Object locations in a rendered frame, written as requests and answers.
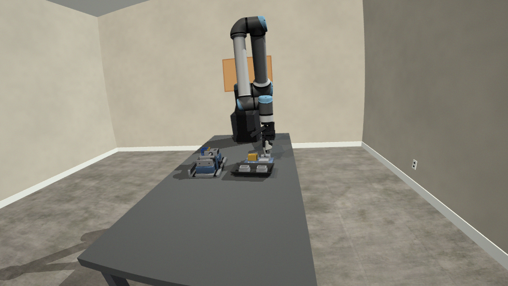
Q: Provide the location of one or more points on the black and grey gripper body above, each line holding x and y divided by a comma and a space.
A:
269, 132

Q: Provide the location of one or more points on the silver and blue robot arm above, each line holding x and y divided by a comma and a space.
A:
257, 95

